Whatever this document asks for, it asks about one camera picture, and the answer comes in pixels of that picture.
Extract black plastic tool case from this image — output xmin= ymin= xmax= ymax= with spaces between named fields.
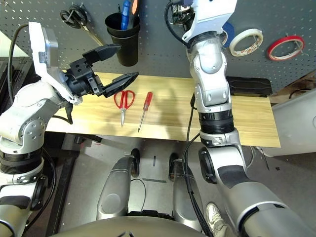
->
xmin=226 ymin=76 xmax=273 ymax=98

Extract silver tape peg hook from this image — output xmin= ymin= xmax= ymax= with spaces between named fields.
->
xmin=286 ymin=33 xmax=304 ymax=54

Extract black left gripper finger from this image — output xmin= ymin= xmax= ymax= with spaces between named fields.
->
xmin=82 ymin=43 xmax=121 ymax=69
xmin=88 ymin=72 xmax=139 ymax=99

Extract grey floor tape strip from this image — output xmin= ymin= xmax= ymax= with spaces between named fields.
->
xmin=142 ymin=177 xmax=167 ymax=183

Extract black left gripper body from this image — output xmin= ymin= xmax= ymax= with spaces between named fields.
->
xmin=65 ymin=60 xmax=96 ymax=96

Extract grey robot torso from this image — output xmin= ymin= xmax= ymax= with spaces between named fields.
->
xmin=53 ymin=216 xmax=208 ymax=237

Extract silver robot left leg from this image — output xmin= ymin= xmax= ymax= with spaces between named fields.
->
xmin=95 ymin=148 xmax=140 ymax=222

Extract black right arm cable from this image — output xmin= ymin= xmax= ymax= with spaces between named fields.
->
xmin=164 ymin=1 xmax=213 ymax=237

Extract blue handled screwdriver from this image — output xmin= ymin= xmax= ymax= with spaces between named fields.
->
xmin=120 ymin=0 xmax=131 ymax=31

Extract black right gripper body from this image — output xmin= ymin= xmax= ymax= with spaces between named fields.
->
xmin=171 ymin=0 xmax=197 ymax=25

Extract black plastic cup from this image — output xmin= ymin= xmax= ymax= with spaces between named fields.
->
xmin=105 ymin=12 xmax=141 ymax=67

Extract black handled scissors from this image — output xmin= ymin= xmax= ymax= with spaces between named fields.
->
xmin=60 ymin=4 xmax=104 ymax=47

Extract orange black screwdriver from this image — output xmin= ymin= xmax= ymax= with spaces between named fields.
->
xmin=128 ymin=0 xmax=140 ymax=28

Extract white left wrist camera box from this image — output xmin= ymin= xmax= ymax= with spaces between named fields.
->
xmin=27 ymin=21 xmax=83 ymax=106

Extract white sneaker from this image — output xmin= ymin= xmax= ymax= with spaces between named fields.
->
xmin=206 ymin=202 xmax=230 ymax=234

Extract black ribbed equipment case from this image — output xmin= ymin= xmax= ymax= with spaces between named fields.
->
xmin=0 ymin=56 xmax=41 ymax=104

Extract silver robot right leg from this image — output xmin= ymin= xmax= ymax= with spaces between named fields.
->
xmin=168 ymin=153 xmax=205 ymax=232

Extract blue tape roll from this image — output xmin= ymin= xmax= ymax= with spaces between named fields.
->
xmin=222 ymin=21 xmax=234 ymax=48

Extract red handled scissors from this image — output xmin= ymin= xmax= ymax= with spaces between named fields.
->
xmin=113 ymin=90 xmax=136 ymax=128

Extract black table foot bar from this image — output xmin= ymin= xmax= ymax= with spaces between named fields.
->
xmin=74 ymin=134 xmax=102 ymax=146

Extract grey metal pegboard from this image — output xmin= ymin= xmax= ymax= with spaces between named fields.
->
xmin=0 ymin=0 xmax=316 ymax=89

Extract red handled screwdriver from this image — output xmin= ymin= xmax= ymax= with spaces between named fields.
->
xmin=137 ymin=91 xmax=153 ymax=133

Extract silver scissors peg hook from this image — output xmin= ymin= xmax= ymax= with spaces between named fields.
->
xmin=70 ymin=2 xmax=83 ymax=18

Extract silver robot leg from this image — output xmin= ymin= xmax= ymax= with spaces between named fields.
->
xmin=95 ymin=148 xmax=140 ymax=222
xmin=168 ymin=153 xmax=205 ymax=232

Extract white tape roll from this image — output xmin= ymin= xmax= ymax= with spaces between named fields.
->
xmin=229 ymin=28 xmax=264 ymax=57

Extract thin black floor cable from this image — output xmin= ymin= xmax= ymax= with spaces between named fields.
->
xmin=130 ymin=179 xmax=147 ymax=212

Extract red tape roll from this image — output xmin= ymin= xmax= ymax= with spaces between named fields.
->
xmin=267 ymin=36 xmax=306 ymax=62

